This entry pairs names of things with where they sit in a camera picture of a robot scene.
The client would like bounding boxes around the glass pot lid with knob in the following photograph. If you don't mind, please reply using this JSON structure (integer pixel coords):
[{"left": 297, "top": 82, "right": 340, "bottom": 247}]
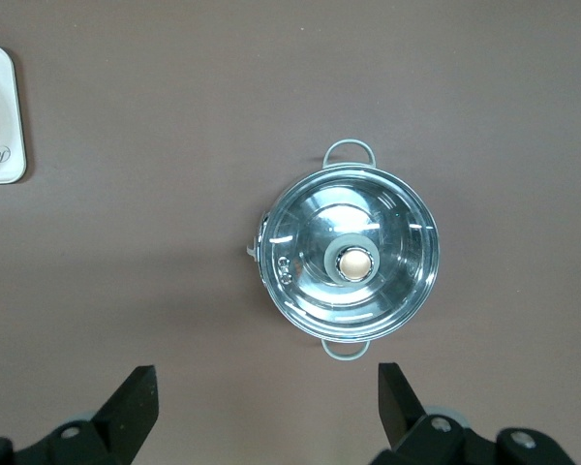
[{"left": 260, "top": 167, "right": 441, "bottom": 340}]

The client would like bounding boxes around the brown table cover sheet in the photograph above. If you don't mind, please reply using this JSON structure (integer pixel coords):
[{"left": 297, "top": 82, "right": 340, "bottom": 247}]
[{"left": 0, "top": 0, "right": 581, "bottom": 465}]

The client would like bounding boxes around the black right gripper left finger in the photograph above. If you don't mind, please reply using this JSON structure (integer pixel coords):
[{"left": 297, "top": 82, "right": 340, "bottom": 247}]
[{"left": 0, "top": 365, "right": 160, "bottom": 465}]

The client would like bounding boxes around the white rabbit print tray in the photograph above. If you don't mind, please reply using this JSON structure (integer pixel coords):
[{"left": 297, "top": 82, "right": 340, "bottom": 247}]
[{"left": 0, "top": 43, "right": 28, "bottom": 186}]

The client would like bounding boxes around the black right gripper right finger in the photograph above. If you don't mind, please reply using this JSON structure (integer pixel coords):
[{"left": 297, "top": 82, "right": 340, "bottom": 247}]
[{"left": 367, "top": 361, "right": 575, "bottom": 465}]

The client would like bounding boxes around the grey-green electric cooking pot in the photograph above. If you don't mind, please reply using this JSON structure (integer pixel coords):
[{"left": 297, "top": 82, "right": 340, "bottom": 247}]
[{"left": 244, "top": 139, "right": 442, "bottom": 363}]

